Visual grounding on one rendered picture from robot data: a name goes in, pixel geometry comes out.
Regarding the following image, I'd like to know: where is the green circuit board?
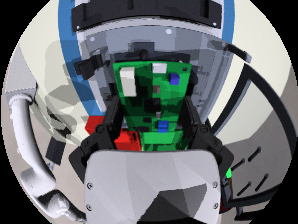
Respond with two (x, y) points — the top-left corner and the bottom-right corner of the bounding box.
(113, 61), (192, 133)

